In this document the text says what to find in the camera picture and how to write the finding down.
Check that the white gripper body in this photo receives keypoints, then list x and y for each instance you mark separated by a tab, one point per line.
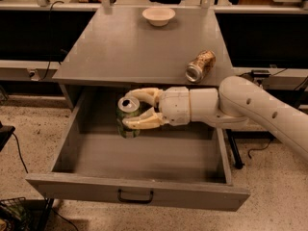
174	106

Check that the open grey top drawer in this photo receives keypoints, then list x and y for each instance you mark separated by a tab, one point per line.
185	166

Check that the black drawer handle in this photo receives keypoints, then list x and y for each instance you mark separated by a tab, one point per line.
135	197

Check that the gold soda can lying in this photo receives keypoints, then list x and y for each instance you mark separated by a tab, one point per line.
199	67

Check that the grey cabinet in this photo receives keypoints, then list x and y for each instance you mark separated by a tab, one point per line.
120	47

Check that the green soda can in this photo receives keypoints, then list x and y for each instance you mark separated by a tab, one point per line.
127	107

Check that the black stand leg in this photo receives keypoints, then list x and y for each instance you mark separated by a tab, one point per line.
236	154

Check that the black wire basket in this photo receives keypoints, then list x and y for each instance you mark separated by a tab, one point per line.
14	215

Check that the white paper bowl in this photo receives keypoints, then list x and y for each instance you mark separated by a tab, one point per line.
158	16

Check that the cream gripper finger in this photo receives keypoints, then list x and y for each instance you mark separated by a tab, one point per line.
150	96
147	120

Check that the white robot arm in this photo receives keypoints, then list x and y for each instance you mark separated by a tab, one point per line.
235	102

